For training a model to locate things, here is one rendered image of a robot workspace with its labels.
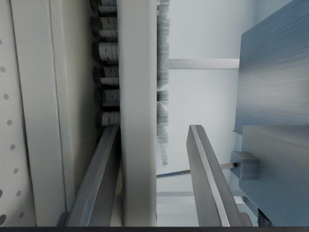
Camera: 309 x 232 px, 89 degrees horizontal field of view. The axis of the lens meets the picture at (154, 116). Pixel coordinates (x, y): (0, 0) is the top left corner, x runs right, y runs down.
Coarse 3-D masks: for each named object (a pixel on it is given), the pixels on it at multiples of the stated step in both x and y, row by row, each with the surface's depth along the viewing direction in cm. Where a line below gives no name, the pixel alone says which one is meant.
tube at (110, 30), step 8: (96, 24) 11; (104, 24) 11; (112, 24) 11; (160, 24) 11; (168, 24) 11; (96, 32) 11; (104, 32) 11; (112, 32) 11; (160, 32) 11; (168, 32) 11
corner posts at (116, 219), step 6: (114, 198) 11; (120, 198) 11; (114, 204) 10; (120, 204) 10; (114, 210) 10; (120, 210) 10; (114, 216) 10; (120, 216) 10; (114, 222) 10; (120, 222) 10
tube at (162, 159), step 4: (156, 156) 13; (160, 156) 13; (164, 156) 13; (120, 160) 13; (156, 160) 13; (160, 160) 13; (164, 160) 13; (120, 164) 13; (156, 164) 13; (160, 164) 13; (164, 164) 13; (120, 168) 13; (156, 168) 13; (160, 168) 13; (164, 168) 13
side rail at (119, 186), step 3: (120, 171) 21; (120, 174) 21; (120, 177) 20; (117, 180) 19; (120, 180) 19; (117, 183) 19; (120, 183) 19; (117, 186) 18; (120, 186) 18; (117, 189) 17; (120, 189) 17; (117, 192) 17; (120, 192) 17
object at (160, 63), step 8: (104, 16) 13; (112, 16) 13; (160, 16) 13; (104, 40) 13; (112, 40) 13; (160, 40) 13; (104, 64) 14; (112, 64) 14; (160, 64) 14; (160, 128) 15
